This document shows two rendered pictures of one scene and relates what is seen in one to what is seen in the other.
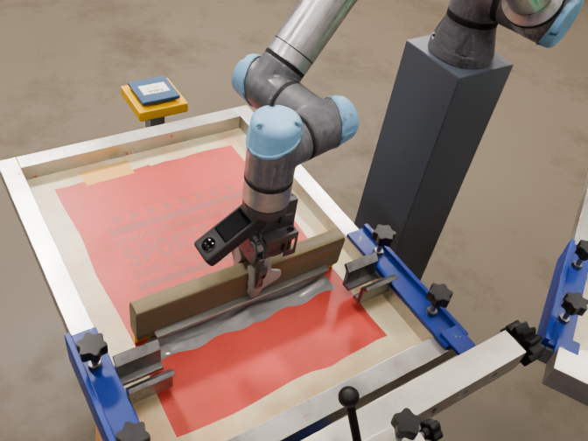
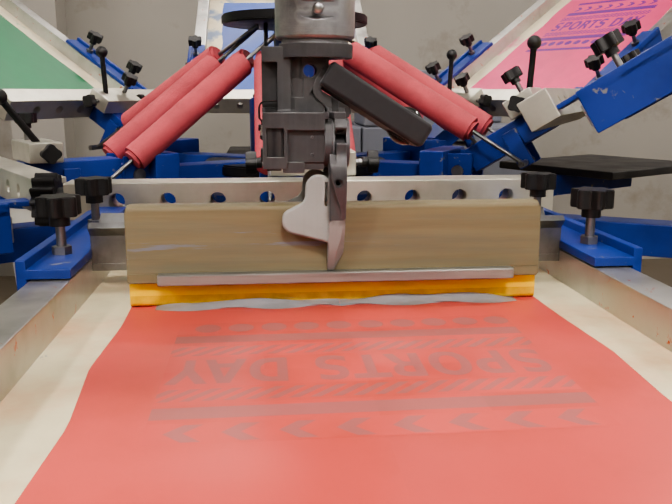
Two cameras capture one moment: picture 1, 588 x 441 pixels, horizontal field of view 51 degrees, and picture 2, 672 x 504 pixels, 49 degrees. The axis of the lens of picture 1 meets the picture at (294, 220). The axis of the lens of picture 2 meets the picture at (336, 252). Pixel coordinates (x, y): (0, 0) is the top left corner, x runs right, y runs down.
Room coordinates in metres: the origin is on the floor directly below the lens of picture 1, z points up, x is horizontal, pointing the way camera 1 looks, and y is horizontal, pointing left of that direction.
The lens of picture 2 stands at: (1.30, 0.47, 1.16)
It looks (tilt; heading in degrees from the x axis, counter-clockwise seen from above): 12 degrees down; 214
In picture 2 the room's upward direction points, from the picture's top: straight up
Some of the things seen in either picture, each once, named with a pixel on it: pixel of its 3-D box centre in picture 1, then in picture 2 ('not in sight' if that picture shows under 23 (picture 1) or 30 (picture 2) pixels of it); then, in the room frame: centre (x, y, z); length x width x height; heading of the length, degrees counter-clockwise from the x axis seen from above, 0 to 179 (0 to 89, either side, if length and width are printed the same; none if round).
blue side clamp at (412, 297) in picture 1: (399, 290); (82, 261); (0.78, -0.22, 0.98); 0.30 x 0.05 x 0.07; 39
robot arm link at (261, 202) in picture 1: (265, 187); (315, 21); (0.71, 0.05, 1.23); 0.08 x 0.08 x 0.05
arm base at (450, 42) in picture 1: (466, 31); not in sight; (1.34, -0.30, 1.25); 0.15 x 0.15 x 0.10
